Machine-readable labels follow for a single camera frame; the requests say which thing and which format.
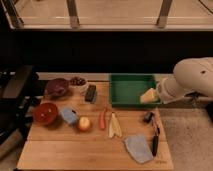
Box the red bowl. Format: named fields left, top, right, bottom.
left=33, top=103, right=59, bottom=126

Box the yellow-red apple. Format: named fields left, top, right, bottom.
left=78, top=117, right=91, bottom=131

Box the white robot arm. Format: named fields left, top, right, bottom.
left=140, top=57, right=213, bottom=104

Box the wooden cutting board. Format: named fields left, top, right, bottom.
left=17, top=82, right=174, bottom=171

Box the purple bowl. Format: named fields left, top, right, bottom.
left=45, top=78, right=69, bottom=97

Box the orange carrot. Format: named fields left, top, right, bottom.
left=99, top=108, right=107, bottom=130

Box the blue-grey towel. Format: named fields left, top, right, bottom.
left=124, top=134, right=153, bottom=164

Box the white bowl of nuts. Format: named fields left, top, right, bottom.
left=70, top=76, right=87, bottom=91

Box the dark rectangular sharpening block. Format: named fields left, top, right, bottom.
left=85, top=85, right=96, bottom=102

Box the green plastic tray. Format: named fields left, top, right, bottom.
left=109, top=73, right=161, bottom=108

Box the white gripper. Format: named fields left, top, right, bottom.
left=140, top=77, right=183, bottom=103

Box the black handled knife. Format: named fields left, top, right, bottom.
left=152, top=121, right=160, bottom=156

